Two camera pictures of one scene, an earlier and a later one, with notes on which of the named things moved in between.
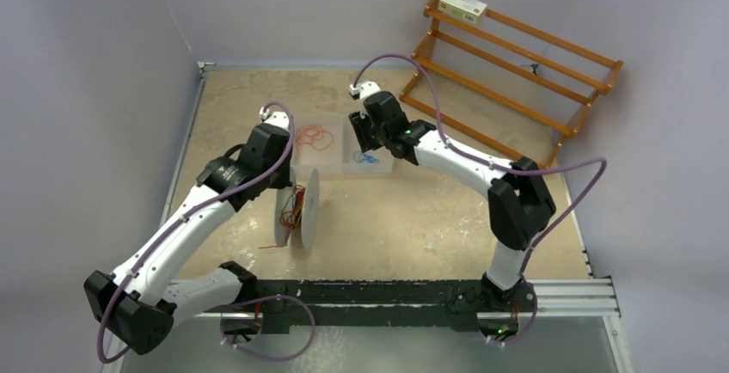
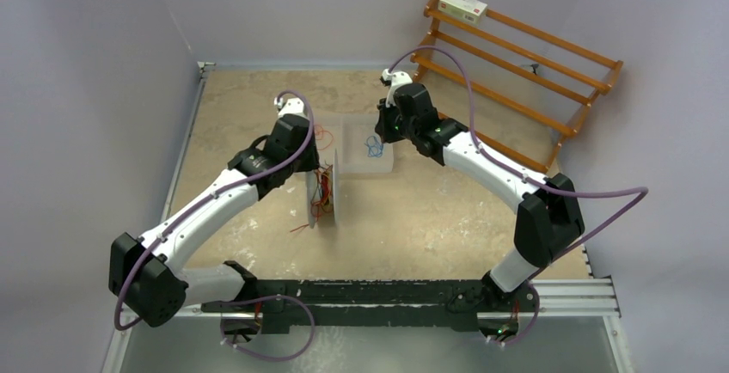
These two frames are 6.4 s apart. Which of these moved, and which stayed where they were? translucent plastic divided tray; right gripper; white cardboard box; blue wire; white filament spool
Moved: white filament spool; blue wire; right gripper
Stayed: white cardboard box; translucent plastic divided tray
